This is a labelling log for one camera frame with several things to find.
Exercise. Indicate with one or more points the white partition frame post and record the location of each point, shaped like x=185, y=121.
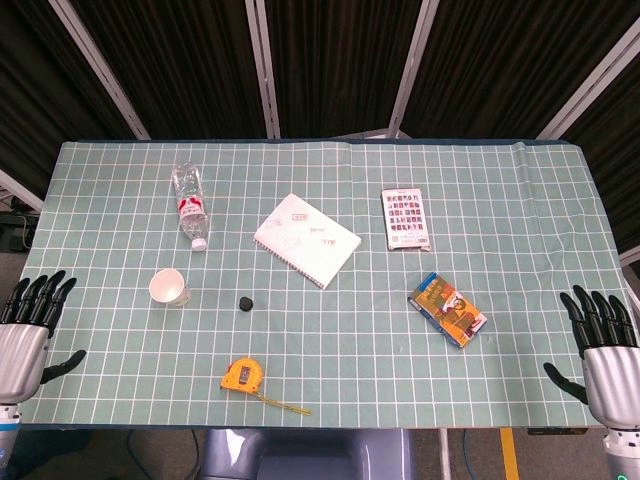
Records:
x=22, y=189
x=412, y=70
x=590, y=80
x=100, y=70
x=631, y=258
x=264, y=70

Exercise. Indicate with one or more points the small black cap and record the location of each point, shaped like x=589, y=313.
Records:
x=245, y=304

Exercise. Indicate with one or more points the black partition panel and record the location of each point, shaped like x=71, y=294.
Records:
x=510, y=60
x=35, y=90
x=340, y=65
x=175, y=65

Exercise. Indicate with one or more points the orange blue cardboard box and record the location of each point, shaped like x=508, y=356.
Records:
x=447, y=310

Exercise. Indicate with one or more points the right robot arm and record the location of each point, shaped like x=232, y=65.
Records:
x=622, y=455

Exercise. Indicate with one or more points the white spiral notebook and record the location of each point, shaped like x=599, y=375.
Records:
x=307, y=237

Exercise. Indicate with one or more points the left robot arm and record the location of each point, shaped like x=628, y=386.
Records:
x=7, y=440

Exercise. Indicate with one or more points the clear plastic water bottle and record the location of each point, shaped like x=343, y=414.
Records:
x=191, y=205

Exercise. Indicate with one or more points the small patterned book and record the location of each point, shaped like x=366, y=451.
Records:
x=406, y=217

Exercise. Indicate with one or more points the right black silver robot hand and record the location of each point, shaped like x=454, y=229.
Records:
x=612, y=380

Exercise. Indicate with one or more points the white floral paper cup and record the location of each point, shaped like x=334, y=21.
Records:
x=165, y=287

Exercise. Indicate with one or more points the yellow tape measure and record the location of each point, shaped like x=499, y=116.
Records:
x=242, y=374

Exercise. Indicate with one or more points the white table leg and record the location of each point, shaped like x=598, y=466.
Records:
x=445, y=455

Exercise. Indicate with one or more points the green grid tablecloth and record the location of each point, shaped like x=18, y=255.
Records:
x=350, y=350

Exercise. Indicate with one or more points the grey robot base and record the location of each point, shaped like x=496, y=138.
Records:
x=305, y=455

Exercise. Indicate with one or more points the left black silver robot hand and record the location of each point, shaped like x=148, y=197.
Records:
x=20, y=350

